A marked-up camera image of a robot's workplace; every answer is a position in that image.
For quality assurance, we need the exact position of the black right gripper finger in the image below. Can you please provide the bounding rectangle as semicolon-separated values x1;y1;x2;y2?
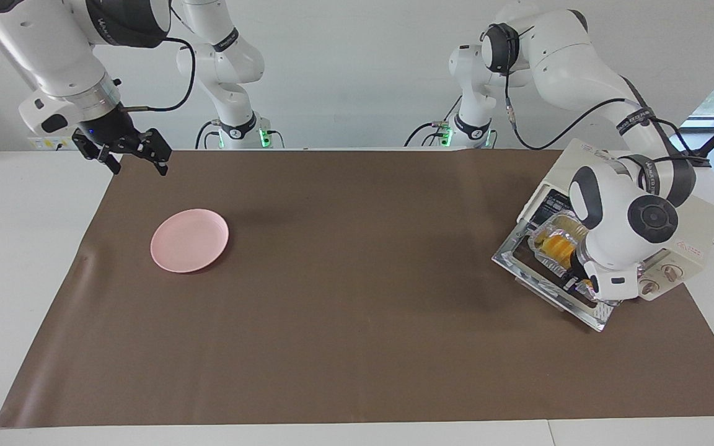
73;138;123;175
139;128;172;177

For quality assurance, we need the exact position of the golden ridged bread roll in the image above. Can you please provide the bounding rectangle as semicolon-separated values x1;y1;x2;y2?
540;229;581;262

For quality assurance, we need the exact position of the aluminium foil tray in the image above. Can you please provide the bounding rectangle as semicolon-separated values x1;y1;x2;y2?
527;211;601;295

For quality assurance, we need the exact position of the glass and metal oven door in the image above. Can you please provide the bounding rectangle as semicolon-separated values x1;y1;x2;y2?
491;223;628;333

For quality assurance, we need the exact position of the cream toaster oven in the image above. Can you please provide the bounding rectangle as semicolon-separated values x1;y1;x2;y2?
517;138;714;302

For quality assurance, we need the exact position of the pink round plate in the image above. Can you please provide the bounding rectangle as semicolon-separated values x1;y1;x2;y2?
150;209;230;274

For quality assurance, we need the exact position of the brown table mat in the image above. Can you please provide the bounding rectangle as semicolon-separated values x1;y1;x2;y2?
0;149;714;428

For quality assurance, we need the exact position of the black base cable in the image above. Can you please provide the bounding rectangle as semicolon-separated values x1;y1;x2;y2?
195;120;223;150
403;96;462;149

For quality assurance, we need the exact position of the white wall socket box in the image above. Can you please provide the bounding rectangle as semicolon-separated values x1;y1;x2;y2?
27;134;80;151

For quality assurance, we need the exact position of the oven wire rack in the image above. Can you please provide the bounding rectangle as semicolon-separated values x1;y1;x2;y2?
527;189;581;224

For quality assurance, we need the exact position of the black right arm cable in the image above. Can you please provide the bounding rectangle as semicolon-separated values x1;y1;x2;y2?
118;36;198;113

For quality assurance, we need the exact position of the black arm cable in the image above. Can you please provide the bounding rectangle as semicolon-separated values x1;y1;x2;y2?
503;37;714;169
118;36;198;113

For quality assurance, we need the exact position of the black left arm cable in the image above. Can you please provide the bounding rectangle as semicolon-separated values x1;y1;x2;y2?
503;37;714;169

